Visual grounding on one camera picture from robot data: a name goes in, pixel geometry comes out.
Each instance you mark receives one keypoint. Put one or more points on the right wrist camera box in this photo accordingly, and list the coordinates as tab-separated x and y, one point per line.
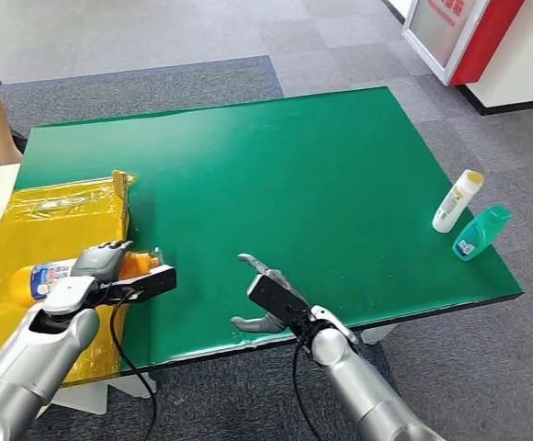
278	301

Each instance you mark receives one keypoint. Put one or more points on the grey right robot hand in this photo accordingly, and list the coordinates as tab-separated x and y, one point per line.
276	275

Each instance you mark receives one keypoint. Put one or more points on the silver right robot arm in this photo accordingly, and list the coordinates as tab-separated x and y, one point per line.
363	383

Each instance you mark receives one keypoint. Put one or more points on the white bottle with yellow cap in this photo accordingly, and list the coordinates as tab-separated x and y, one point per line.
453	202

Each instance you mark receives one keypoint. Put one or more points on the green table mat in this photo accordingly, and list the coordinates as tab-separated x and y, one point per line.
271	176

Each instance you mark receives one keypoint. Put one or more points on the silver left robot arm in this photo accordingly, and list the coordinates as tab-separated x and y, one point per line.
32	359

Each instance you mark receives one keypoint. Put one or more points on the white table leg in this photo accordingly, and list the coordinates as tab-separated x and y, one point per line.
96	394
377	334

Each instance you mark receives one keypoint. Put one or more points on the red and white sign panel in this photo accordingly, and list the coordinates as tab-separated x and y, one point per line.
441	30

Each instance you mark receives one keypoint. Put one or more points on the white cabinet with black base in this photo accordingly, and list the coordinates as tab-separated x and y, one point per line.
519	67

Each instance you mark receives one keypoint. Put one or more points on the teal transparent bottle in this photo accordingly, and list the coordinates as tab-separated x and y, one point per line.
479	233

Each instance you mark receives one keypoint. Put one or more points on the yellow tape-wrapped cardboard box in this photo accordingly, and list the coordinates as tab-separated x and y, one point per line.
41	219

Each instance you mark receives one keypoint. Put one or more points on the orange bottle with clear cap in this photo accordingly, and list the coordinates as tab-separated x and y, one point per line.
41	280

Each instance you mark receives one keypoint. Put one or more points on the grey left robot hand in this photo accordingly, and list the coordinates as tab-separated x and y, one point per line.
98	262

